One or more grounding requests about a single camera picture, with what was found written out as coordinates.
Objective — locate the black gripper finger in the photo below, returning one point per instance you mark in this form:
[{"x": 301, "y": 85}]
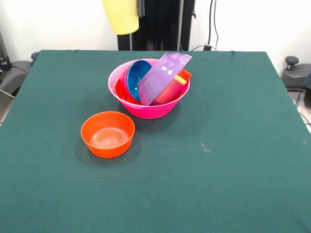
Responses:
[{"x": 141, "y": 7}]

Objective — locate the pale yellow cup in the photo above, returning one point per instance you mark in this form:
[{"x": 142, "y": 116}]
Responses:
[{"x": 121, "y": 17}]

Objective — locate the small blue bowl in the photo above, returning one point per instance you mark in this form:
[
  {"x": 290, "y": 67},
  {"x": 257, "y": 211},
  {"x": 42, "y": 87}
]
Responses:
[{"x": 136, "y": 77}]

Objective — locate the purple bowl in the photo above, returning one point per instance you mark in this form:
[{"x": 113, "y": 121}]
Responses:
[{"x": 160, "y": 77}]

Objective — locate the small pink-red bowl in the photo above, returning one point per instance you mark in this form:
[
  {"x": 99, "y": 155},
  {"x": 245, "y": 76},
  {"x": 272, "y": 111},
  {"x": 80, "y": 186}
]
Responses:
[{"x": 125, "y": 82}]

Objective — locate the orange cup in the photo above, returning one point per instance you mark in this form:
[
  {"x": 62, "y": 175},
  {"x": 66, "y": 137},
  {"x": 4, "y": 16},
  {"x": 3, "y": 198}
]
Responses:
[{"x": 186, "y": 74}]

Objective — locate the bright yellow cup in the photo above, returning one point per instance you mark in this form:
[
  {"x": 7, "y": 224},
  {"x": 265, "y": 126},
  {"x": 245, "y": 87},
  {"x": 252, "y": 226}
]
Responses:
[{"x": 180, "y": 79}]

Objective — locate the purple cup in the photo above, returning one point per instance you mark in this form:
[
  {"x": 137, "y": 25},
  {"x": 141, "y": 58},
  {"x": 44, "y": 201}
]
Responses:
[{"x": 168, "y": 93}]

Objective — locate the large pink bowl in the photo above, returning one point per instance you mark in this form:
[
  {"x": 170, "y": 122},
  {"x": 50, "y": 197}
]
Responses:
[{"x": 145, "y": 111}]

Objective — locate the small orange bowl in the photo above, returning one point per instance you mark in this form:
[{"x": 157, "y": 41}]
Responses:
[{"x": 108, "y": 149}]

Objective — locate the dark green tablecloth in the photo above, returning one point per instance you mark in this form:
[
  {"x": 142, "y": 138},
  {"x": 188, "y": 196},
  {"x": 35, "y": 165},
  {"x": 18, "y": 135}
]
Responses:
[{"x": 155, "y": 194}]

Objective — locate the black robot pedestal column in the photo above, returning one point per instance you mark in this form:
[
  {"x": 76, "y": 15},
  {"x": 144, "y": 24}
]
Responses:
[{"x": 160, "y": 24}]

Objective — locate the black pedestal foot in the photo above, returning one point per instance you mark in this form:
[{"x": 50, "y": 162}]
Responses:
[
  {"x": 296, "y": 75},
  {"x": 14, "y": 72}
]

